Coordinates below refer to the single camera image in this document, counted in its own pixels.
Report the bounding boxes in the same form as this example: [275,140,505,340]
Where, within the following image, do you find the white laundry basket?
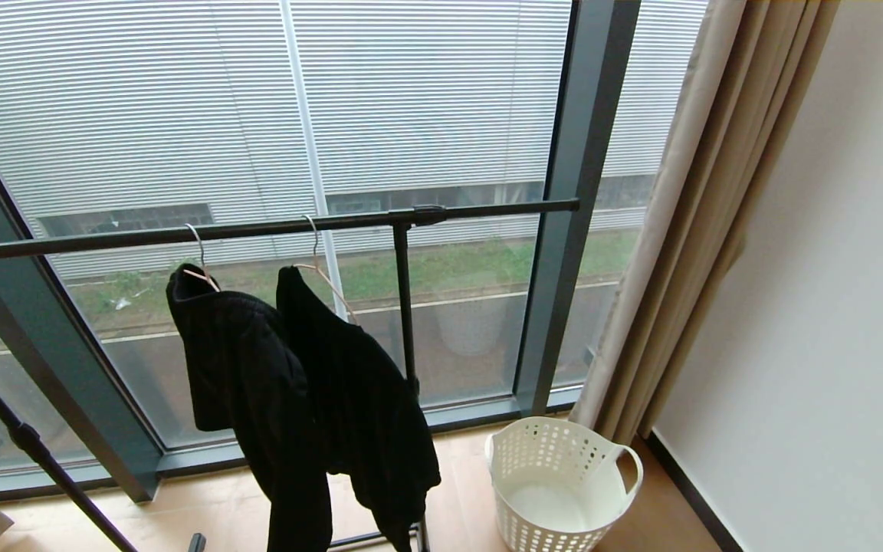
[485,416,645,552]

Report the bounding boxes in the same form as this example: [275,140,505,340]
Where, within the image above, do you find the black clothes rack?
[0,198,581,552]

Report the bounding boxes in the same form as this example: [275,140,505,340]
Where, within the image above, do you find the black garment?
[275,265,442,552]

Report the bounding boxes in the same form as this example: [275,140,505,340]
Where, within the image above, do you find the window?
[0,0,711,503]

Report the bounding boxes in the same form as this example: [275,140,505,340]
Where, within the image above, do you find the black shorts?
[166,263,333,552]

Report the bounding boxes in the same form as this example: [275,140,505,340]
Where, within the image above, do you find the pink clothes hanger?
[294,215,362,327]
[182,222,222,294]

